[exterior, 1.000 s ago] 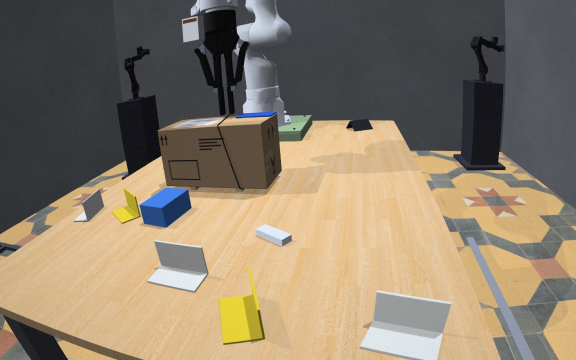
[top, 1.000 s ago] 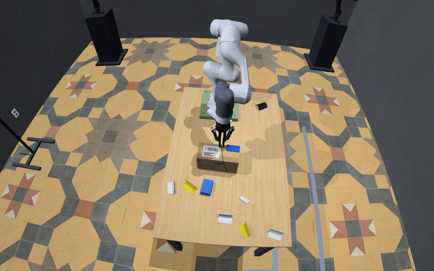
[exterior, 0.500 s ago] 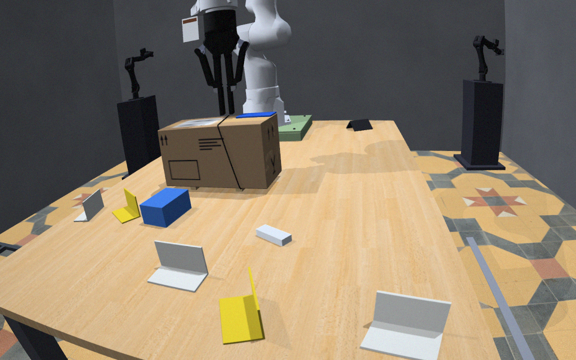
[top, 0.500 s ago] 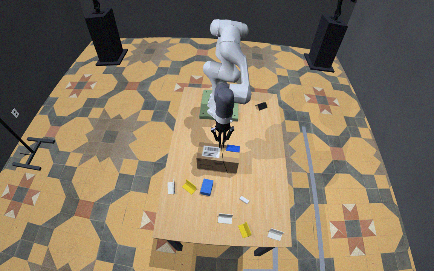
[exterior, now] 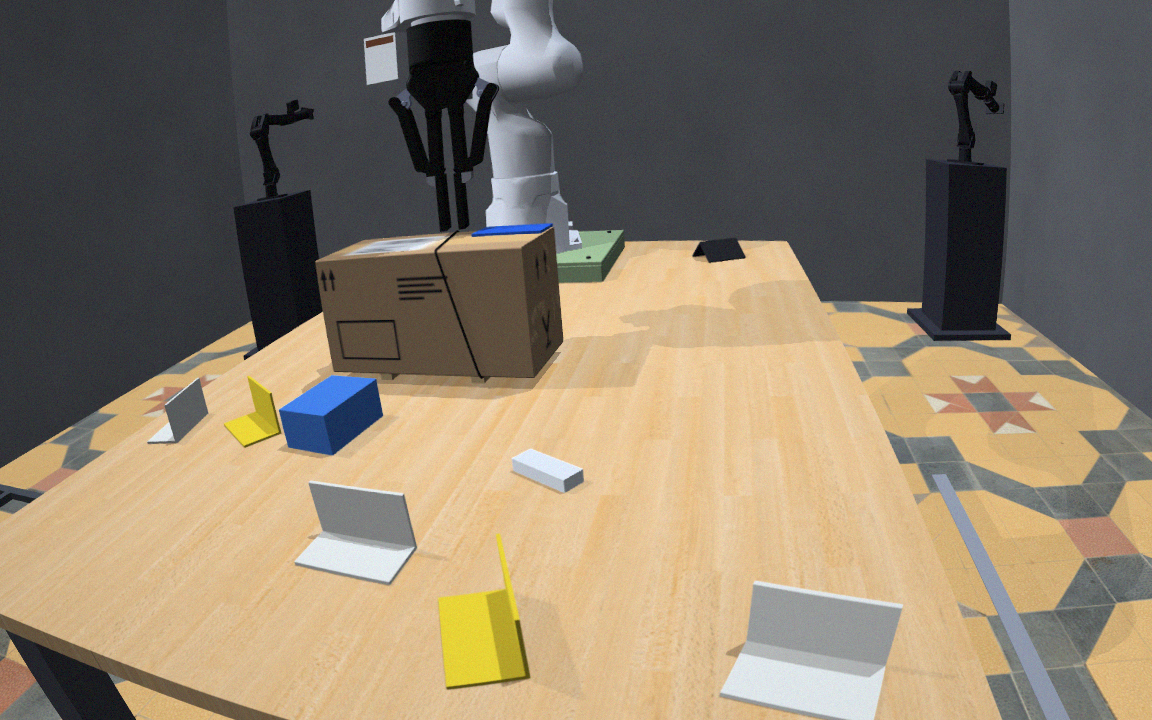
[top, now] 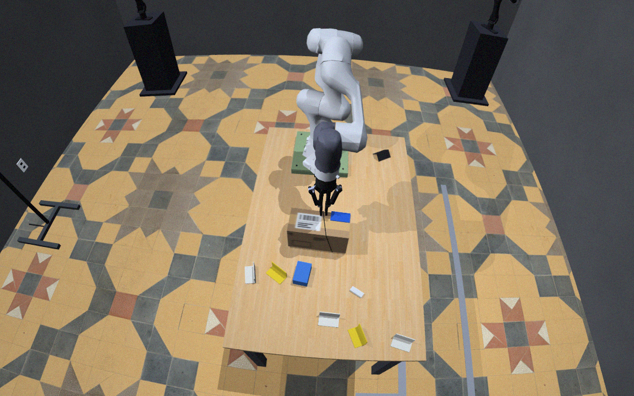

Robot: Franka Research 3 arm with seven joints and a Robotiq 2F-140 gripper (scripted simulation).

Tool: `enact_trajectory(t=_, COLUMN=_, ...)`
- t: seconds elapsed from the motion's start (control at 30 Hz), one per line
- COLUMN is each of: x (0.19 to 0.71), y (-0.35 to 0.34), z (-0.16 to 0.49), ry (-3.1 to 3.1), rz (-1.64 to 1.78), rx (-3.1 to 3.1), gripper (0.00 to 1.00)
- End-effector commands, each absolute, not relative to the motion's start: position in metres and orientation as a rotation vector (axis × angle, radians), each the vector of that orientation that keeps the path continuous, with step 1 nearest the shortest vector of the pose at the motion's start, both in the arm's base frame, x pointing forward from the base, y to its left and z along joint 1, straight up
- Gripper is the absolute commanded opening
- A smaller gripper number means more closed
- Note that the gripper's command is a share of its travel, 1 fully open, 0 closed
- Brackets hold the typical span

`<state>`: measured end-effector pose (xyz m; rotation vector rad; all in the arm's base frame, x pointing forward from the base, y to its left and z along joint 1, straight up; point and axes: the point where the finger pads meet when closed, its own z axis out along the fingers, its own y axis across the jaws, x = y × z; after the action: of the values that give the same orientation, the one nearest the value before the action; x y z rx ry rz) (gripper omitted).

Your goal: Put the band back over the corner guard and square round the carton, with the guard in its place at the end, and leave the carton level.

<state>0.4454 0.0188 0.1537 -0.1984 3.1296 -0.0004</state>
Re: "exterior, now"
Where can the yellow l-shaped angle piece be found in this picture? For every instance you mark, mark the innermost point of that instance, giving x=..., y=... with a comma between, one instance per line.
x=482, y=637

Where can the yellow l-shaped bracket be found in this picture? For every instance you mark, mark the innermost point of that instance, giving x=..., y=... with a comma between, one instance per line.
x=260, y=425

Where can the brown cardboard box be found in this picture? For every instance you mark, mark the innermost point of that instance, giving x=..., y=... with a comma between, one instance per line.
x=387, y=310

